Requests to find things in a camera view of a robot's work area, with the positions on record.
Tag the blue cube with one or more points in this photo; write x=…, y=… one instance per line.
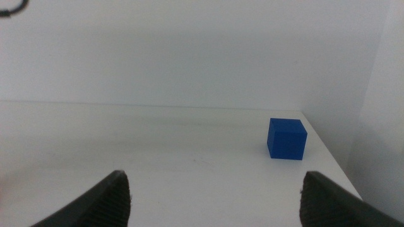
x=287, y=142

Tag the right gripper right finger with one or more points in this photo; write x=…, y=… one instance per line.
x=325, y=205

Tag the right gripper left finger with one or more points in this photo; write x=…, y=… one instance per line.
x=104, y=205

